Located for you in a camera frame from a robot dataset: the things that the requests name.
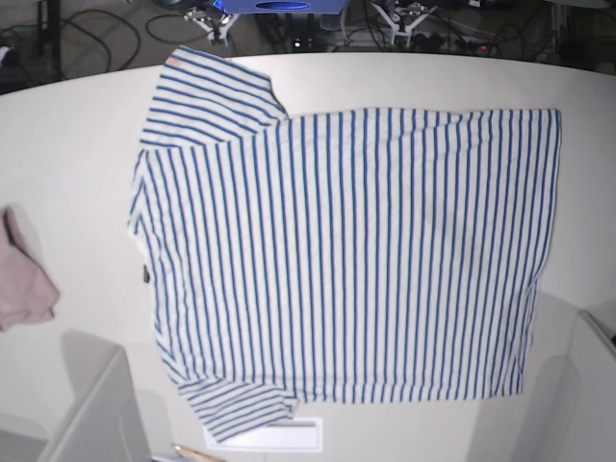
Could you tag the white rectangular table inset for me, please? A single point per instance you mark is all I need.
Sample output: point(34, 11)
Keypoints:
point(300, 435)

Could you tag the wooden stick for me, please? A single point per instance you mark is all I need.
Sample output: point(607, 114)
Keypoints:
point(193, 455)

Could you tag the blue white striped T-shirt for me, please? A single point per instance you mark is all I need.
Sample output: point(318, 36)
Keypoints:
point(374, 255)

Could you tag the power strip with cables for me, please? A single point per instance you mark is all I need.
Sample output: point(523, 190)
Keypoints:
point(365, 39)

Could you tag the pink folded cloth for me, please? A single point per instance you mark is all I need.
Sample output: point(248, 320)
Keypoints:
point(27, 293)

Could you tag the blue box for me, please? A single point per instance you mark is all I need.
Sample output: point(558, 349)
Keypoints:
point(287, 6)

